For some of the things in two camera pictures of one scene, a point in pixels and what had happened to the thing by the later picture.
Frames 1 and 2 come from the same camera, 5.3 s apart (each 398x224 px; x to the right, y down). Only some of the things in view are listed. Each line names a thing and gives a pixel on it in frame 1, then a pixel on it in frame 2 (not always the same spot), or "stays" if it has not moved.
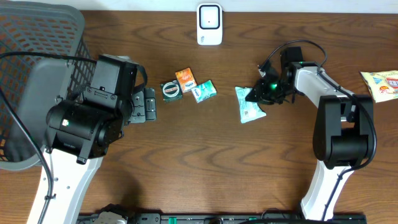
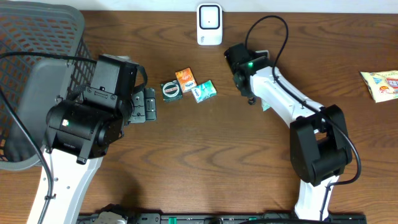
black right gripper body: x=271 y=91 -> x=244 y=93
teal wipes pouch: x=249 y=110 -> x=265 y=105
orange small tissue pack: x=186 y=79 stays
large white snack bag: x=383 y=84 stays
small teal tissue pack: x=204 y=91 stays
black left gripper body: x=138 y=111 stays
